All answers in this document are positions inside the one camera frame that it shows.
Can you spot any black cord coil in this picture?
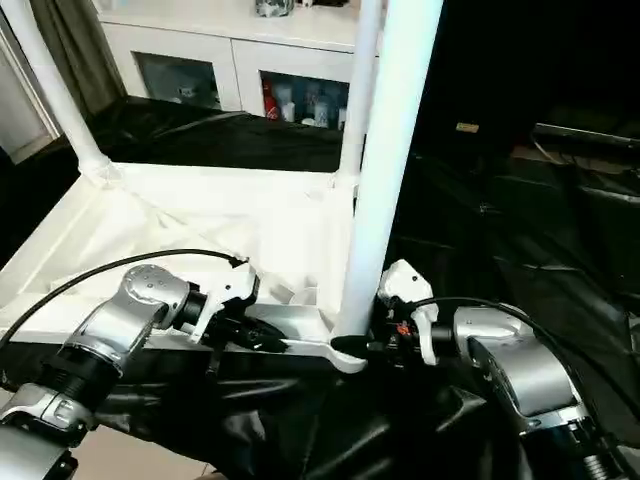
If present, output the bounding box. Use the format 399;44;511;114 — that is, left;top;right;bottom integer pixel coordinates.
254;0;296;18

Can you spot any dark horizontal metal rail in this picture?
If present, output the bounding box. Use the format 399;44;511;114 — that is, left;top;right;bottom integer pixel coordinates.
532;122;640;147

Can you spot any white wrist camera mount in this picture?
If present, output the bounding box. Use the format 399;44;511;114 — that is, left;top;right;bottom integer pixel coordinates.
377;258;442;366
191;256;262;345

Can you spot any black plastic mat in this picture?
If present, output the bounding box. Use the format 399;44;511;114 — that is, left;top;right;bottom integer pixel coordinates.
0;97;640;480

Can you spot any white glass-door cabinet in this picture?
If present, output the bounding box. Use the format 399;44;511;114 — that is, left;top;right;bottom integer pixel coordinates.
97;0;390;135

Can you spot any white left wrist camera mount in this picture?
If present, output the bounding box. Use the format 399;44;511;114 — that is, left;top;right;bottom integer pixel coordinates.
191;256;262;345

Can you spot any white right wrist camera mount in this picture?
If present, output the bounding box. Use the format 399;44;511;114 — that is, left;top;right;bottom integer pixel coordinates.
377;258;442;366

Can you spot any white plastic table leg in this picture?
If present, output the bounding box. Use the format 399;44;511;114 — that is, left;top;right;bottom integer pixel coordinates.
0;0;125;190
332;0;447;338
338;0;385;190

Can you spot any grey-brown curtain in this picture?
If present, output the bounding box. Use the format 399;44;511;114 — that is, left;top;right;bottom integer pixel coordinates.
29;0;127;117

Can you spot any white plastic table top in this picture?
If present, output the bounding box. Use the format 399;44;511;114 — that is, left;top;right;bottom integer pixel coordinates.
0;159;370;375

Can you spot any white blue carton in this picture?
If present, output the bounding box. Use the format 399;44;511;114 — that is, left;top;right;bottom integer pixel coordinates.
310;97;331;127

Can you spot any large black box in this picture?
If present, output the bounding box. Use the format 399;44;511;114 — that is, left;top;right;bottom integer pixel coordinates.
409;0;640;157

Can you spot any red box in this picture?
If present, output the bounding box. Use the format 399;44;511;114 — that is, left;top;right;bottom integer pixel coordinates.
262;82;281;122

